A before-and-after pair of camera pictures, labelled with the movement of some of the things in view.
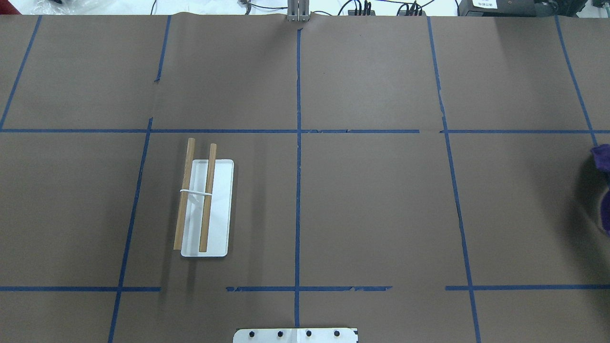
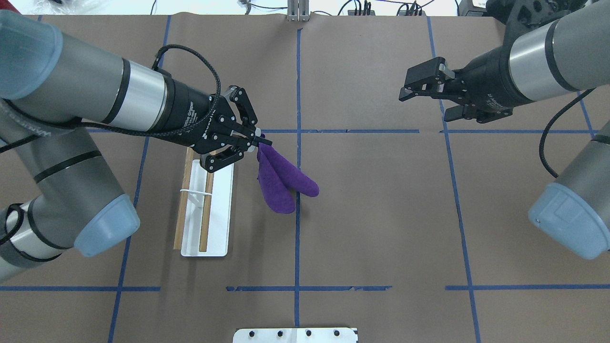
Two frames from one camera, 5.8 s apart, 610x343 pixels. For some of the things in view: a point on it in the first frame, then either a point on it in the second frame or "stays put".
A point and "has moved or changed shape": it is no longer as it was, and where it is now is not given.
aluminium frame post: x=298 y=10 stays put
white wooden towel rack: x=203 y=223 stays put
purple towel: x=601 y=155 has moved or changed shape
